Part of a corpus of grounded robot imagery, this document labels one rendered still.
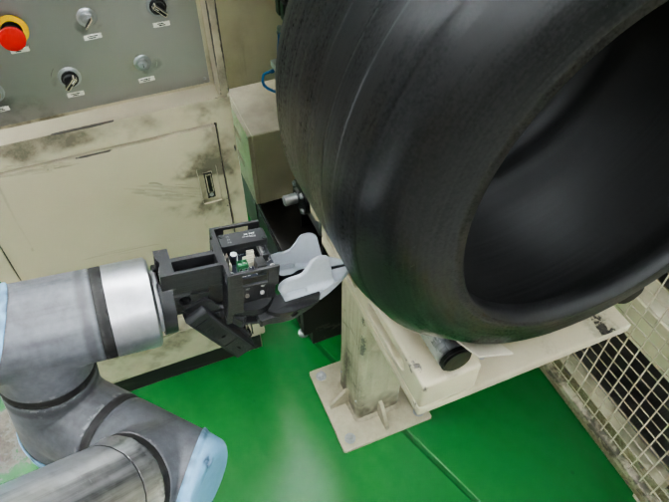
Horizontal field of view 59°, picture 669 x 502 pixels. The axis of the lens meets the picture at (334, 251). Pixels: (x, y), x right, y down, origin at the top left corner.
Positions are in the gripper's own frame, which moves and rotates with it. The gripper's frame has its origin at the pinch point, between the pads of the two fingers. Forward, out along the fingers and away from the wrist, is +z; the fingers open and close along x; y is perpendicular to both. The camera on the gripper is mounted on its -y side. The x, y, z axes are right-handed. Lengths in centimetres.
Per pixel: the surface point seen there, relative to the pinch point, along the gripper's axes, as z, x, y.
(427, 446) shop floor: 46, 15, -98
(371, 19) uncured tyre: -1.8, -1.6, 30.1
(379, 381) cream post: 34, 28, -81
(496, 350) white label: 17.4, -11.1, -7.9
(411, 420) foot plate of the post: 45, 22, -97
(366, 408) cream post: 33, 28, -93
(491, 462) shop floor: 59, 4, -96
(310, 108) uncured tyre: -4.4, 2.5, 20.4
